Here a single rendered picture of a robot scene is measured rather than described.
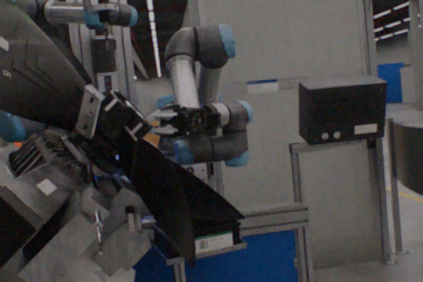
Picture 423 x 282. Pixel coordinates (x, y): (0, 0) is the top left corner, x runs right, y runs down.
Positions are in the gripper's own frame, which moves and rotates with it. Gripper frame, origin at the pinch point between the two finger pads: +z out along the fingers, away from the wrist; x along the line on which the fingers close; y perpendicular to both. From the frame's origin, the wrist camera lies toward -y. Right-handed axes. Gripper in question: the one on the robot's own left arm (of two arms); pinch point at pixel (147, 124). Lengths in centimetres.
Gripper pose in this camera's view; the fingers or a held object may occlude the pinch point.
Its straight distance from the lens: 115.6
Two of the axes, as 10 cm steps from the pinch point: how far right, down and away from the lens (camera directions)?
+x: 0.3, 9.9, 1.4
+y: 6.7, 0.8, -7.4
